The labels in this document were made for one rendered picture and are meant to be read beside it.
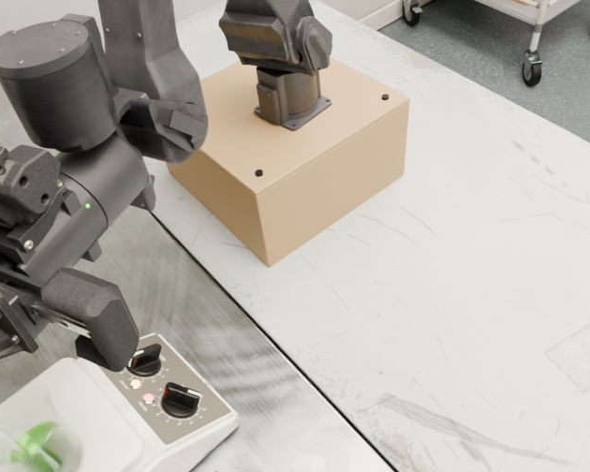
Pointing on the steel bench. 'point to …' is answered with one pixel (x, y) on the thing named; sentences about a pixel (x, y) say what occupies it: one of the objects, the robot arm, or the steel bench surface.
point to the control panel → (173, 364)
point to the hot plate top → (90, 420)
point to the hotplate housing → (169, 462)
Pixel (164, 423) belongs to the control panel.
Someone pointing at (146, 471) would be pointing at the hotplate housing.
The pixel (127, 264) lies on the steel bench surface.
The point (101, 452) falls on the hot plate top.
